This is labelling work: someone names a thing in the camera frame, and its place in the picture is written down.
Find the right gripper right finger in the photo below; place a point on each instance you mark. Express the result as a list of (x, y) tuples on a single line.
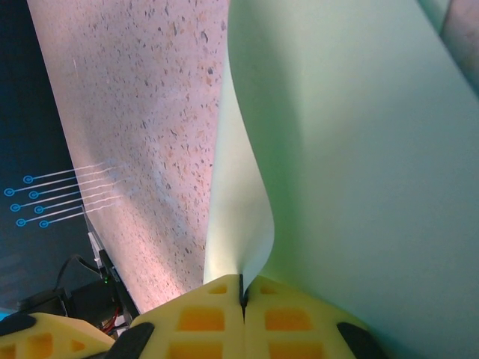
[(288, 321)]

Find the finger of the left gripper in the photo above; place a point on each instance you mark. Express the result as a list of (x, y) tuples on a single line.
[(56, 340)]

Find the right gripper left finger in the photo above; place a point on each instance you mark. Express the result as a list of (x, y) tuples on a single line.
[(202, 321)]

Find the light green cloth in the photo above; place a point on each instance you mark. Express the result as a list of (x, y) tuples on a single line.
[(355, 149)]

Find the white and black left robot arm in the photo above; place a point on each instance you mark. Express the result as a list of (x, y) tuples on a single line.
[(86, 295)]

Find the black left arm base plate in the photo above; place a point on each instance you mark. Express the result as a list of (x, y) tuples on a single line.
[(118, 288)]

